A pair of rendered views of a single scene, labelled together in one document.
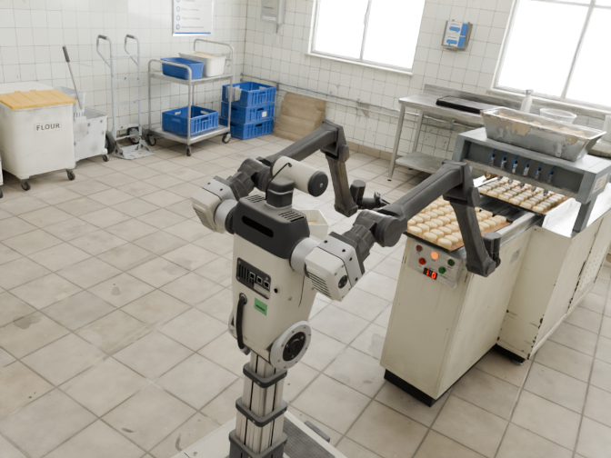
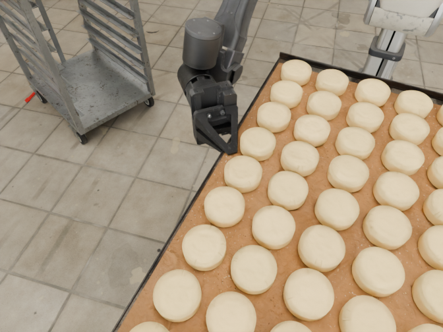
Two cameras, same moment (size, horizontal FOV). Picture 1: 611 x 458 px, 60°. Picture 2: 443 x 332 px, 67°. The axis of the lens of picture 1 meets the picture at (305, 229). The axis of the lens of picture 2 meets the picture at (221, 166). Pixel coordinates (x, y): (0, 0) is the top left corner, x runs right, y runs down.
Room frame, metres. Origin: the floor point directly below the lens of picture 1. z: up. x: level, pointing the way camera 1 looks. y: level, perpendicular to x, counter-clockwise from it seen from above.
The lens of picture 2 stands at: (2.20, -0.75, 1.35)
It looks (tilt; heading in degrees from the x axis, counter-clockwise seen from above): 51 degrees down; 166
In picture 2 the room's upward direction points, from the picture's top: straight up
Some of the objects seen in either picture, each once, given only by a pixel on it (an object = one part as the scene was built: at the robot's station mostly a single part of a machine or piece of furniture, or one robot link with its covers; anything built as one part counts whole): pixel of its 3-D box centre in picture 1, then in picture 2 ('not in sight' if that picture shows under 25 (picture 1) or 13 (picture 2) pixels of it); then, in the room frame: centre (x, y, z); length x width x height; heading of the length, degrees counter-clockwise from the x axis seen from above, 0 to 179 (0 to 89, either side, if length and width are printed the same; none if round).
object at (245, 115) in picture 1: (247, 110); not in sight; (6.67, 0.91, 0.30); 0.60 x 0.40 x 0.20; 150
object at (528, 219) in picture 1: (550, 205); not in sight; (2.76, -1.32, 0.87); 2.01 x 0.03 x 0.07; 141
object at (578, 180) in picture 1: (524, 177); not in sight; (2.77, -1.14, 1.01); 0.72 x 0.33 x 0.34; 51
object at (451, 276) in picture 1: (435, 263); not in sight; (2.10, -0.59, 0.77); 0.24 x 0.04 x 0.14; 51
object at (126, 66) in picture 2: not in sight; (114, 56); (0.34, -0.94, 0.24); 0.64 x 0.03 x 0.03; 30
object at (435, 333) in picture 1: (455, 297); not in sight; (2.38, -0.82, 0.45); 0.70 x 0.34 x 0.90; 141
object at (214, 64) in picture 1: (202, 64); not in sight; (6.04, 1.37, 0.89); 0.44 x 0.36 x 0.20; 69
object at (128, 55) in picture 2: not in sight; (110, 43); (0.34, -0.94, 0.33); 0.64 x 0.03 x 0.03; 30
